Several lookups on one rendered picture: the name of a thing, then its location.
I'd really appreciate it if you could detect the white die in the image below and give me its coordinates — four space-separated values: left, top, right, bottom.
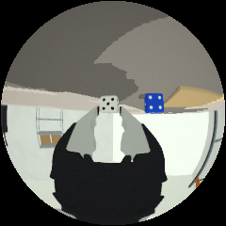
100 96 119 113

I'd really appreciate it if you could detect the blue die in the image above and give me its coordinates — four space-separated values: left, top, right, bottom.
144 93 164 113

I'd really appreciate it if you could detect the tan mat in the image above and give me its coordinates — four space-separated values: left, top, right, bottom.
164 86 224 107

